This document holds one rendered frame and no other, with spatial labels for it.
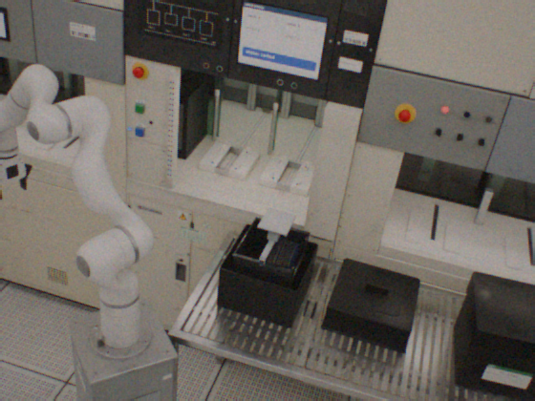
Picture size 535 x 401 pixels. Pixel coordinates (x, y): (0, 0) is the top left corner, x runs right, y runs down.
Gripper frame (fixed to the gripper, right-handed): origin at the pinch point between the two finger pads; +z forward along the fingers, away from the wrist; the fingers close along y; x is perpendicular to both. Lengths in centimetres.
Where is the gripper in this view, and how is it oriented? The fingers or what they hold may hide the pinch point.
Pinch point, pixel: (10, 190)
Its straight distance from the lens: 235.1
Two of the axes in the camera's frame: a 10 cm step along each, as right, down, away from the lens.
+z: -1.1, 8.2, 5.6
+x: -7.5, -4.4, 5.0
